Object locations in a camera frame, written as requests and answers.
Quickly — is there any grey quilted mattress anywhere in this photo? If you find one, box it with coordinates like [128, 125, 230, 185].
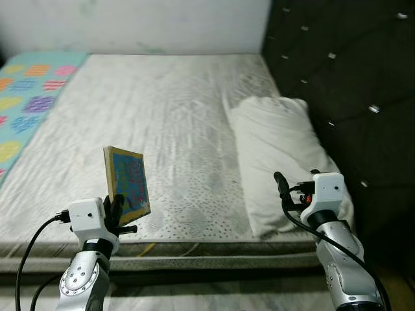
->
[0, 53, 354, 273]

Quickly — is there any white pillow with black lettering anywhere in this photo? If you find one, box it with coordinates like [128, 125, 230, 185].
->
[227, 97, 355, 239]

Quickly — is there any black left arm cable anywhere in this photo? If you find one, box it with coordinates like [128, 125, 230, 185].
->
[14, 211, 71, 311]

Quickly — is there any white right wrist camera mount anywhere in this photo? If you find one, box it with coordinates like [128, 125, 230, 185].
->
[300, 172, 345, 218]

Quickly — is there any yellow-edged blue children's book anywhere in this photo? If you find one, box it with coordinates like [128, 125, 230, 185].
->
[104, 146, 152, 227]

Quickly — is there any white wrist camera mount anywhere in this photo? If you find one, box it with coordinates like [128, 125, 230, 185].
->
[300, 172, 345, 218]
[68, 198, 108, 242]

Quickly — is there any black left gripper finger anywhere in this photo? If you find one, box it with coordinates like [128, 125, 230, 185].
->
[104, 194, 125, 227]

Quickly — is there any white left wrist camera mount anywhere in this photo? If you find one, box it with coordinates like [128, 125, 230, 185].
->
[68, 198, 108, 242]

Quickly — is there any dark tufted headboard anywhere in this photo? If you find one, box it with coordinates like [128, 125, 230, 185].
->
[261, 0, 415, 260]

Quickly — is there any teal blanket with dotted shapes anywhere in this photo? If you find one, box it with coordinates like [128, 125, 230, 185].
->
[0, 52, 89, 185]

